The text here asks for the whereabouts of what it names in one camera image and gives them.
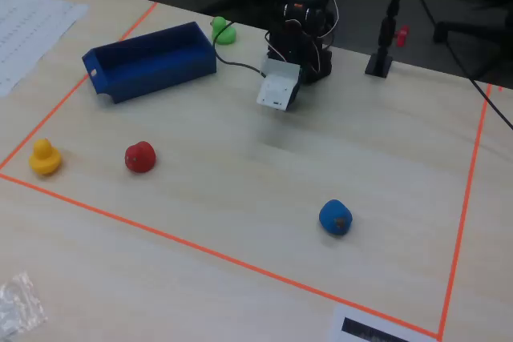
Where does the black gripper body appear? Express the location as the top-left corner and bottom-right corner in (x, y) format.
(288, 76), (303, 113)

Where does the red clamp knob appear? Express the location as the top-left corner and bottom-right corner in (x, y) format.
(394, 25), (410, 48)

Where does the black camera cable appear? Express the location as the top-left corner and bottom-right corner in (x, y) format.
(212, 28), (266, 78)

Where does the thin black cable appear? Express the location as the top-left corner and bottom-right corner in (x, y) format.
(408, 0), (513, 129)

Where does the black office chair base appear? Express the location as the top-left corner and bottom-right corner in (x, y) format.
(432, 0), (513, 81)

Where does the blue plastic box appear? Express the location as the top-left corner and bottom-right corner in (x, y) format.
(82, 21), (218, 105)

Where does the yellow rubber duck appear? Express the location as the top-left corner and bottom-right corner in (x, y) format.
(28, 138), (63, 177)

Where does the black stand pole with base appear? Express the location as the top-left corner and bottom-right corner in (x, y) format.
(364, 0), (414, 78)

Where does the white card with black bar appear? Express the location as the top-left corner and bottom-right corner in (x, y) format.
(327, 304), (438, 342)

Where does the red rubber duck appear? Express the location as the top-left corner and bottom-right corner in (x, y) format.
(123, 140), (157, 175)

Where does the printed white paper sheet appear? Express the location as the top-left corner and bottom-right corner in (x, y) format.
(0, 0), (90, 98)

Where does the white camera box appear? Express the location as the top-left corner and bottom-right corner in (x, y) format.
(256, 58), (301, 113)

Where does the clear plastic bag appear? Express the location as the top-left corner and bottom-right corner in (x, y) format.
(0, 272), (49, 339)

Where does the green rubber duck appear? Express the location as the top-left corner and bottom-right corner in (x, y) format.
(210, 16), (237, 46)

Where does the blue rubber duck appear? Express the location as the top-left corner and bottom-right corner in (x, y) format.
(318, 199), (354, 237)

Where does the orange tape strip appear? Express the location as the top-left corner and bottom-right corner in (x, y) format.
(437, 83), (493, 341)
(0, 1), (158, 171)
(0, 172), (441, 338)

